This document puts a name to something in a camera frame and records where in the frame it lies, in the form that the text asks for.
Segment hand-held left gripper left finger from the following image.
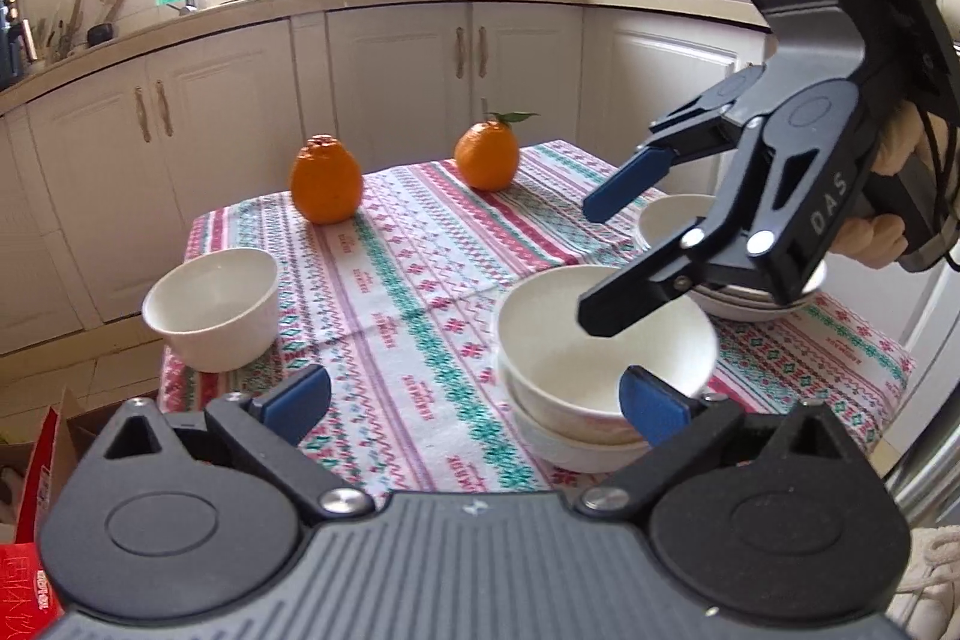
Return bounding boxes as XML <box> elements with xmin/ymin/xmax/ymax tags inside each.
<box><xmin>79</xmin><ymin>364</ymin><xmax>374</xmax><ymax>522</ymax></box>

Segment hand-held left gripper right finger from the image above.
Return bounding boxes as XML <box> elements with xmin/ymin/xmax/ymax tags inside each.
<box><xmin>574</xmin><ymin>366</ymin><xmax>847</xmax><ymax>522</ymax></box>

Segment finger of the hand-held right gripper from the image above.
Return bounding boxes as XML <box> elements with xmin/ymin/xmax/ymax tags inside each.
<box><xmin>582</xmin><ymin>64</ymin><xmax>782</xmax><ymax>223</ymax></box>
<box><xmin>576</xmin><ymin>211</ymin><xmax>782</xmax><ymax>339</ymax></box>

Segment white bowl stack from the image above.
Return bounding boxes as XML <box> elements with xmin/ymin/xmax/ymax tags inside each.
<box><xmin>637</xmin><ymin>195</ymin><xmax>828</xmax><ymax>302</ymax></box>

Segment white bowl with pink flowers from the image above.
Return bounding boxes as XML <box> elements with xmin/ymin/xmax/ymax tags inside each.
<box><xmin>510</xmin><ymin>385</ymin><xmax>653</xmax><ymax>474</ymax></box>
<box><xmin>142</xmin><ymin>248</ymin><xmax>280</xmax><ymax>373</ymax></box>
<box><xmin>495</xmin><ymin>265</ymin><xmax>717</xmax><ymax>446</ymax></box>

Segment white plate with fruit print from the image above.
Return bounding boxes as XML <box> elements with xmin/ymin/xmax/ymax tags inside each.
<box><xmin>690</xmin><ymin>280</ymin><xmax>826</xmax><ymax>313</ymax></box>
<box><xmin>694</xmin><ymin>289</ymin><xmax>822</xmax><ymax>321</ymax></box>

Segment person's right hand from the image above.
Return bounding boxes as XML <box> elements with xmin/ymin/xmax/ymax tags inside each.
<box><xmin>831</xmin><ymin>101</ymin><xmax>926</xmax><ymax>269</ymax></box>

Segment orange with leaf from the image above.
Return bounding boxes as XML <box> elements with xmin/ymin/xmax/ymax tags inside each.
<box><xmin>454</xmin><ymin>111</ymin><xmax>539</xmax><ymax>193</ymax></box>

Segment patterned red green tablecloth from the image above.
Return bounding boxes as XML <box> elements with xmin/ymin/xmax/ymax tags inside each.
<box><xmin>159</xmin><ymin>139</ymin><xmax>917</xmax><ymax>495</ymax></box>

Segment brown cardboard box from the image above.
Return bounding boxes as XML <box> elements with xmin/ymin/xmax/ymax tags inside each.
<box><xmin>0</xmin><ymin>385</ymin><xmax>162</xmax><ymax>536</ymax></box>

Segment bumpy orange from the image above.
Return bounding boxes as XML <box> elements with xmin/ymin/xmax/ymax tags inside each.
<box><xmin>290</xmin><ymin>134</ymin><xmax>365</xmax><ymax>226</ymax></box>

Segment white kitchen cabinets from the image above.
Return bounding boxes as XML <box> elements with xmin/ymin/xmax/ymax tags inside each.
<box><xmin>0</xmin><ymin>0</ymin><xmax>773</xmax><ymax>356</ymax></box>

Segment red gift box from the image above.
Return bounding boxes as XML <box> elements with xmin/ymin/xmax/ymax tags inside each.
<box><xmin>0</xmin><ymin>406</ymin><xmax>83</xmax><ymax>640</ymax></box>

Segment utensil holder with utensils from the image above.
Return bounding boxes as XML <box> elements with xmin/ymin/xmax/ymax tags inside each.
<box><xmin>34</xmin><ymin>0</ymin><xmax>125</xmax><ymax>62</ymax></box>

